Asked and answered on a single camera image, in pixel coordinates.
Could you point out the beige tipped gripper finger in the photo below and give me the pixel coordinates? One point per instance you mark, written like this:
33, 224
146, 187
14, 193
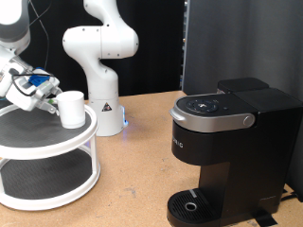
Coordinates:
52, 107

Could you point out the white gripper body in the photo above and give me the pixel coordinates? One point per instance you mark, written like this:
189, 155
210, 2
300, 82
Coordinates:
23, 99

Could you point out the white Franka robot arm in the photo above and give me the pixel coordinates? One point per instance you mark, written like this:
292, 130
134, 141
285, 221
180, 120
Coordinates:
104, 41

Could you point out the black Keurig coffee machine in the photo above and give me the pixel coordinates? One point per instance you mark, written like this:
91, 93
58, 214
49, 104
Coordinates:
252, 157

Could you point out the white two-tier turntable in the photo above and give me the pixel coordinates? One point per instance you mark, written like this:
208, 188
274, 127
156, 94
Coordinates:
47, 151

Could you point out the black curtain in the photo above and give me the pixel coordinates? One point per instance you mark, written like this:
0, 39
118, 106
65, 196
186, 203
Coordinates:
157, 63

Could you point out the dark grey back panel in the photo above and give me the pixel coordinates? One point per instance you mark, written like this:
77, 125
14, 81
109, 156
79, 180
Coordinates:
236, 38

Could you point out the black tape strip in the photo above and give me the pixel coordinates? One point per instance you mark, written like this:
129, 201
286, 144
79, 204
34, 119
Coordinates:
265, 218

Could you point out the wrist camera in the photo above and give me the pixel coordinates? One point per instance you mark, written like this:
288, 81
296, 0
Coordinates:
39, 81

